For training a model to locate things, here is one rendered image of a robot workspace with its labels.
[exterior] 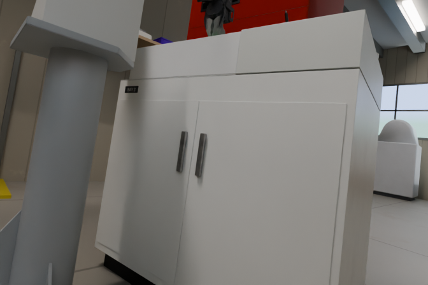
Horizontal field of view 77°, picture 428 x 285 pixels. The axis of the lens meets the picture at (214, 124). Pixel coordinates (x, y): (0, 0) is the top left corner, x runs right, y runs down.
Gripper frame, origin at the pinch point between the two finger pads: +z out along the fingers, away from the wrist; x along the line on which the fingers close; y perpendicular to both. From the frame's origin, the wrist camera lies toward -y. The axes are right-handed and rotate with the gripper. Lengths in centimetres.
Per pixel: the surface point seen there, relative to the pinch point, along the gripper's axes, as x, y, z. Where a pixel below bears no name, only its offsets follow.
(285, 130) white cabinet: -33.6, -4.3, 32.2
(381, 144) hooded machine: -16, 560, -3
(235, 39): -13.4, -4.0, 3.8
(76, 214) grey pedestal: 14, -32, 63
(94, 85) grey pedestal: 13.9, -33.2, 26.0
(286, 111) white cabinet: -33.3, -4.3, 26.8
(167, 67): 16.8, -4.0, 11.4
